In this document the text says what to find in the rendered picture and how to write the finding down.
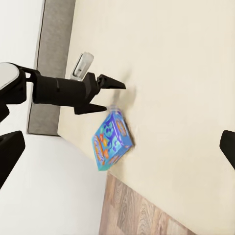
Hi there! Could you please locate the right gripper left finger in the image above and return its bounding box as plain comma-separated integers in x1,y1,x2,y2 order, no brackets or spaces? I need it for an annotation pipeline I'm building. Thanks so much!
0,130,25,189

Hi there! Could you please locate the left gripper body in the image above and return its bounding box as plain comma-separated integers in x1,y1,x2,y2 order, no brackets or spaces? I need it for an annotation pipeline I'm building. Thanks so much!
54,72,98,115

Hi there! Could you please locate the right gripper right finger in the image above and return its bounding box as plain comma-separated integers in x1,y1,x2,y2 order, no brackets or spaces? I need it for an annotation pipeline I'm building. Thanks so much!
219,130,235,169

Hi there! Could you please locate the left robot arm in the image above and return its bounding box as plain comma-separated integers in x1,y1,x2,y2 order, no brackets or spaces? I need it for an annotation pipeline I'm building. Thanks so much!
0,52,126,123

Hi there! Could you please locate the board game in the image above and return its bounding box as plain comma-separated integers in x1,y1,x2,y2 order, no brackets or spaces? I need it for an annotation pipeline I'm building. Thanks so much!
91,111,133,171

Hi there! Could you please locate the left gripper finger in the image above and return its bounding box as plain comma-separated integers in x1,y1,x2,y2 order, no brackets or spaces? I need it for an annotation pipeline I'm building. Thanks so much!
96,74,126,94
83,103,107,113

